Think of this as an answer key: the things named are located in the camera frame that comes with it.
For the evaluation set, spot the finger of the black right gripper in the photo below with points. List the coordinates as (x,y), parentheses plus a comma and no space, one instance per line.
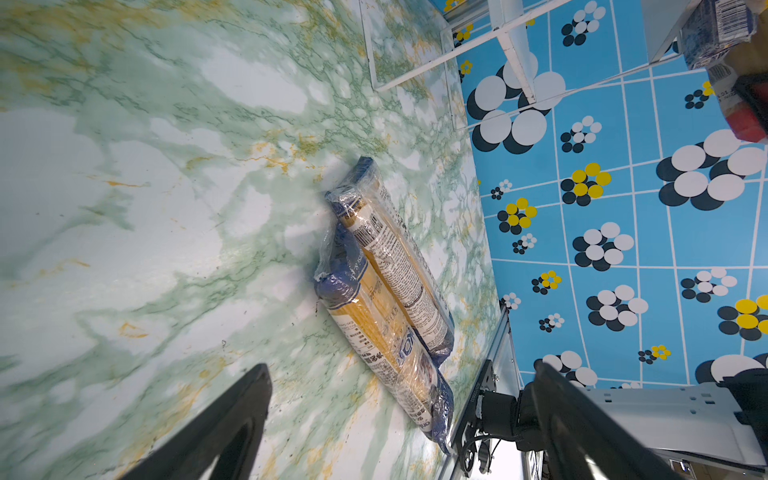
(756,102)

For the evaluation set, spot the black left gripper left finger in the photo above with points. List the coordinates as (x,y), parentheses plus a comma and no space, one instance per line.
(223,439)

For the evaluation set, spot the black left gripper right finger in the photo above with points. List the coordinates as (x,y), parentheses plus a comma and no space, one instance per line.
(582,441)

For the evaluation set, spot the blue Barilla spaghetti bag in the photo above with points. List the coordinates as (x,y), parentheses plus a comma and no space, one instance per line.
(713,28)

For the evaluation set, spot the red spaghetti bag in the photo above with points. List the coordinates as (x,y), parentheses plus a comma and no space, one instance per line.
(745,59)

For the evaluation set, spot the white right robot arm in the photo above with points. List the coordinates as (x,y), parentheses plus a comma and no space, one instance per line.
(629,245)

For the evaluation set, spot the white two-tier shelf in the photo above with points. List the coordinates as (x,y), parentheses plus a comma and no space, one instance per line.
(551,49)

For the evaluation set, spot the dark blue clear spaghetti bag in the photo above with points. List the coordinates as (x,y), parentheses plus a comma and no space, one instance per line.
(375,326)

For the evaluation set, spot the clear striped spaghetti bag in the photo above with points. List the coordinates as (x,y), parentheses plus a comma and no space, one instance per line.
(364,207)

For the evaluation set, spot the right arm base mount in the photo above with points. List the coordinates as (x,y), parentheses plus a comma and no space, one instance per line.
(489,415)

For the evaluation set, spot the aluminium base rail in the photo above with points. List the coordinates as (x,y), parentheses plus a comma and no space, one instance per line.
(509,461)

